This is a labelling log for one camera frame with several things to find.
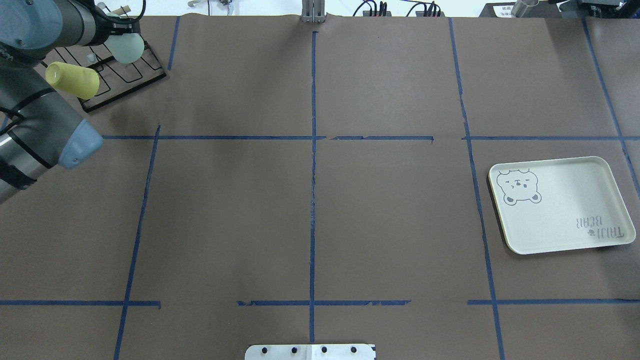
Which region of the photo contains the pale green cup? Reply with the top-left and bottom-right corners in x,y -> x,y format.
104,33 -> 145,64

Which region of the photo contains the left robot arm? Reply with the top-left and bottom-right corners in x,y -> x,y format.
0,0 -> 147,202

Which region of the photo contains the cream bear tray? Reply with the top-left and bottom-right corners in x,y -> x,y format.
487,156 -> 637,255

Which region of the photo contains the yellow cup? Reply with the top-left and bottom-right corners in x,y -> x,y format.
45,61 -> 101,100

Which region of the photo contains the steel cup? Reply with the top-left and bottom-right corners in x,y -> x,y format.
510,0 -> 540,18

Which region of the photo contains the aluminium frame post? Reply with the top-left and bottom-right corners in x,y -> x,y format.
301,0 -> 327,24

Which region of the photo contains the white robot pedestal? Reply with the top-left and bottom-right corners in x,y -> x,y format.
244,343 -> 377,360

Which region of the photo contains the black wire cup rack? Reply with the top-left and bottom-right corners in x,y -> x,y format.
50,5 -> 168,113

